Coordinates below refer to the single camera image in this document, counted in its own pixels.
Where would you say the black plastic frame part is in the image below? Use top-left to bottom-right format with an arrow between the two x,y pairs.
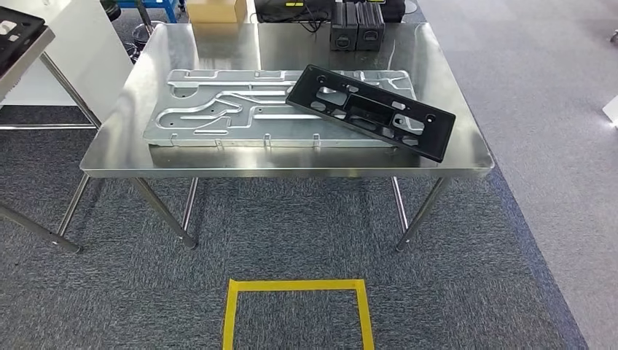
0,6 -> 47,77
286,63 -> 457,164

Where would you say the steel workbench table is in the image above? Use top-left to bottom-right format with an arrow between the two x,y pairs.
79,21 -> 496,253

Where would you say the blue metal shelf rack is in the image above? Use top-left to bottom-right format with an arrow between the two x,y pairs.
117,0 -> 181,24

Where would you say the stamped grey metal panel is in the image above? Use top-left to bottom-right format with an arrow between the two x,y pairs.
142,68 -> 418,149

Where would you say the black ribbed box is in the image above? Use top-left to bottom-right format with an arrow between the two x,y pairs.
330,1 -> 359,53
356,1 -> 386,51

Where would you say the dark device with yellow label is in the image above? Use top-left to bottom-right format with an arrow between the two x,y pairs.
254,0 -> 334,23

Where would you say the black case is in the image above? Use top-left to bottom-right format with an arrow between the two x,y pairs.
381,0 -> 407,23

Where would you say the brown cardboard box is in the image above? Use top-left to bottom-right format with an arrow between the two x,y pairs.
187,0 -> 249,25

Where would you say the white cabinet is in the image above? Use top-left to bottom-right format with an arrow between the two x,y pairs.
602,94 -> 618,131
0,0 -> 135,124

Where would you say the steel side table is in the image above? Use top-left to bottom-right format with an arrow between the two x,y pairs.
0,26 -> 103,254

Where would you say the chrome stanchion post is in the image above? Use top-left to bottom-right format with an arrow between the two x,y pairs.
129,0 -> 157,50

